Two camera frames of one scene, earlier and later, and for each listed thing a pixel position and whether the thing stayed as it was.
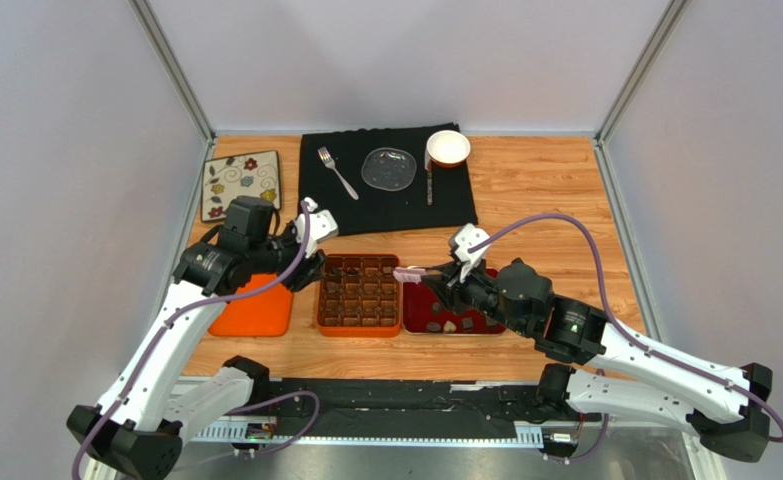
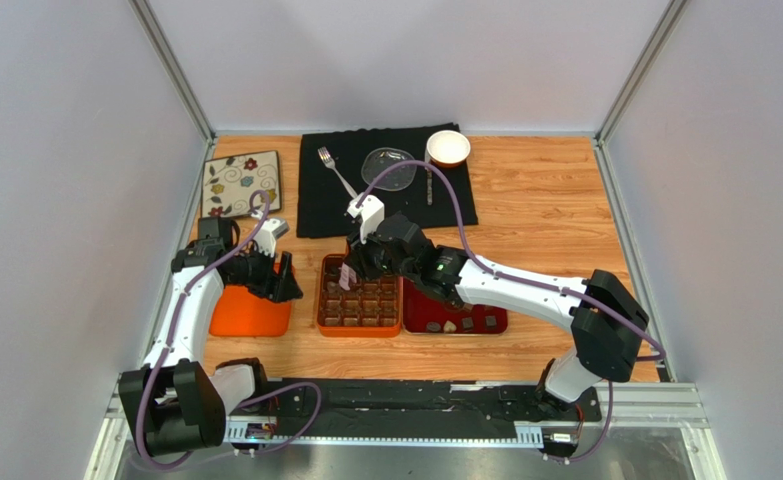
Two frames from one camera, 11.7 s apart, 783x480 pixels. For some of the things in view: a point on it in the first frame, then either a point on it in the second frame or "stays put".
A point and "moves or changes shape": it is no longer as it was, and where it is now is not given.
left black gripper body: x=281 y=261 -> x=243 y=265
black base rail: x=394 y=410 stays put
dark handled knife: x=429 y=187 stays put
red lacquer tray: x=426 y=313 stays put
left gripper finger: x=290 y=242 -> x=265 y=284
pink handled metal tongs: x=411 y=274 moves or changes shape
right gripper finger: x=450 y=296 -> x=373 y=265
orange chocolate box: x=358 y=296 stays put
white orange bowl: x=448 y=149 stays put
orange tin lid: x=266 y=313 stays put
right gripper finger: x=448 y=277 -> x=357 y=255
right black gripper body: x=455 y=284 -> x=364 y=258
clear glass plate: x=389 y=169 stays put
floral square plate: x=251 y=175 stays put
